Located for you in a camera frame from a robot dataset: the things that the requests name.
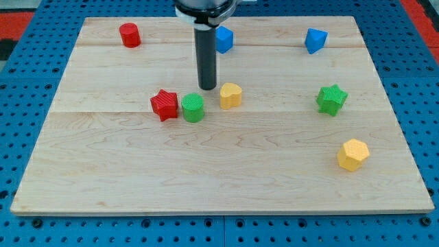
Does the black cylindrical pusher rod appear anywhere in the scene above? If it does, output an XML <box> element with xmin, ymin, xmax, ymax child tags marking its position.
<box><xmin>194</xmin><ymin>28</ymin><xmax>217</xmax><ymax>91</ymax></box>

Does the yellow heart block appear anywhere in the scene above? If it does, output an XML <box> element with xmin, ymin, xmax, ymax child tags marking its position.
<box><xmin>219</xmin><ymin>82</ymin><xmax>242</xmax><ymax>109</ymax></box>

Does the blue cube block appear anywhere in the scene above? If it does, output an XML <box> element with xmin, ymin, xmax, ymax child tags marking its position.
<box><xmin>216</xmin><ymin>26</ymin><xmax>234</xmax><ymax>54</ymax></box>

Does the green cylinder block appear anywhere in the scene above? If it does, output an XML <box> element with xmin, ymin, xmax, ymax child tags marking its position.
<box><xmin>181</xmin><ymin>93</ymin><xmax>204</xmax><ymax>123</ymax></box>

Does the red cylinder block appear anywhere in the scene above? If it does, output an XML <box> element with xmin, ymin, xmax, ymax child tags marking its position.
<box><xmin>119</xmin><ymin>23</ymin><xmax>141</xmax><ymax>48</ymax></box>

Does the red star block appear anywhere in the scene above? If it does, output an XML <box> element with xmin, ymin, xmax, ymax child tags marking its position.
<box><xmin>150</xmin><ymin>89</ymin><xmax>178</xmax><ymax>121</ymax></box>

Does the blue triangular block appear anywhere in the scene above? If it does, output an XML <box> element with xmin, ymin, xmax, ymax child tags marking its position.
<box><xmin>305</xmin><ymin>28</ymin><xmax>328</xmax><ymax>54</ymax></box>

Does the light wooden board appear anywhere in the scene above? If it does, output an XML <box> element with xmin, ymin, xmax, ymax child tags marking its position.
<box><xmin>10</xmin><ymin>16</ymin><xmax>434</xmax><ymax>216</ymax></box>

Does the green star block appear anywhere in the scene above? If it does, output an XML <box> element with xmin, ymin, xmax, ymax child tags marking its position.
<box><xmin>316</xmin><ymin>84</ymin><xmax>348</xmax><ymax>117</ymax></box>

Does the yellow hexagon block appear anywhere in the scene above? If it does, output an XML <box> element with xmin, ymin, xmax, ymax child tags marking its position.
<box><xmin>337</xmin><ymin>139</ymin><xmax>370</xmax><ymax>172</ymax></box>

